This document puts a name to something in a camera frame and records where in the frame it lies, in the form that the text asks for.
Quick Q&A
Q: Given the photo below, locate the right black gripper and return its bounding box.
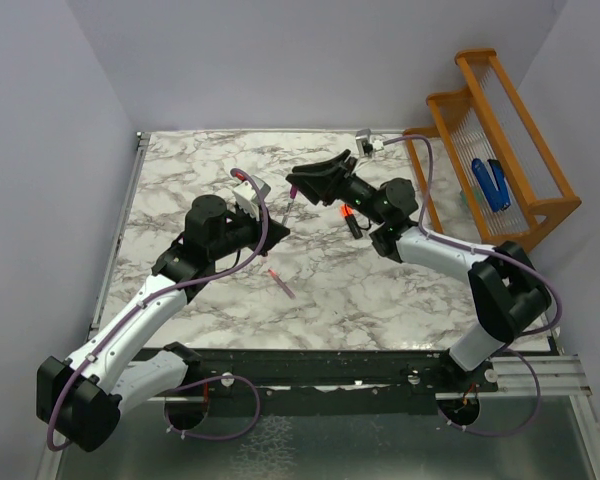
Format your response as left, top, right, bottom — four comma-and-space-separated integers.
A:
286, 150, 387, 226

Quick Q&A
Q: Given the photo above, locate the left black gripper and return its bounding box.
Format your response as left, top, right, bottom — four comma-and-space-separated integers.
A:
210, 201, 290, 261

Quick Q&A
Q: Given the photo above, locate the white multicolour pen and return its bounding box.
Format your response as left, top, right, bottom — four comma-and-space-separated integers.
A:
281, 198, 294, 226

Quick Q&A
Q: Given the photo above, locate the black orange highlighter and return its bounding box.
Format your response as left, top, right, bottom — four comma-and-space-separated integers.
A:
340, 204, 363, 239

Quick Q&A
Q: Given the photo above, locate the pink marker pen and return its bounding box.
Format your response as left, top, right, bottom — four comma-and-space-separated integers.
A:
268, 269, 296, 299

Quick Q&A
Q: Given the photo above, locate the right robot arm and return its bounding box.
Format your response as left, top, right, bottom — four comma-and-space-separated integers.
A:
286, 151, 551, 391

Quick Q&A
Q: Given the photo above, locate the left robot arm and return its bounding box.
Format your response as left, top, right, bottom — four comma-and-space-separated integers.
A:
35, 195, 290, 452

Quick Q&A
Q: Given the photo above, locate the blue stapler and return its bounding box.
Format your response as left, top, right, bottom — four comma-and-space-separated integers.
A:
471, 158, 511, 213

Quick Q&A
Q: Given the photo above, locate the orange wooden rack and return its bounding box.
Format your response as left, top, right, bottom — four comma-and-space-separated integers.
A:
404, 48, 581, 252

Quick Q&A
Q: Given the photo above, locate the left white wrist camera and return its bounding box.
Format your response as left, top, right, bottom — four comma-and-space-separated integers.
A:
233, 176, 271, 221

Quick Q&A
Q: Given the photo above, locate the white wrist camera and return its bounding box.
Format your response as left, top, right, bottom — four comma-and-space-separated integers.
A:
355, 128, 384, 163
233, 176, 271, 221

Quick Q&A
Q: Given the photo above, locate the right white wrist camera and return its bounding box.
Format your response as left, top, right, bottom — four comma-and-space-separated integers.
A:
355, 128, 384, 163

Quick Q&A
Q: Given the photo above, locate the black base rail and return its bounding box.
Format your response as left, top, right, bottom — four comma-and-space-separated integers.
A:
165, 342, 498, 417

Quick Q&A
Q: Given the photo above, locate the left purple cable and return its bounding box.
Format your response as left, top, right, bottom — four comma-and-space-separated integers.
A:
46, 166, 262, 453

